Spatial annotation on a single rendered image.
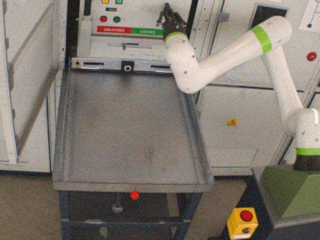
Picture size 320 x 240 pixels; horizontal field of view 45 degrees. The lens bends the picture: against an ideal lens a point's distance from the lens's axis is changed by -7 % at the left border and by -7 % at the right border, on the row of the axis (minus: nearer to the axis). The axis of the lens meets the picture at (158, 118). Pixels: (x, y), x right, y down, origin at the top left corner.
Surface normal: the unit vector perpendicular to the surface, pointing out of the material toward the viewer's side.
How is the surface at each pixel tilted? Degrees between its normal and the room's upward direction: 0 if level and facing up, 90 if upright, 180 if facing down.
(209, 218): 0
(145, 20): 90
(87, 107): 0
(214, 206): 0
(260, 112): 90
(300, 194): 90
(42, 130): 90
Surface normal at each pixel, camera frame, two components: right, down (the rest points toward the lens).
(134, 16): 0.11, 0.70
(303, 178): -0.97, 0.02
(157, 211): 0.15, -0.72
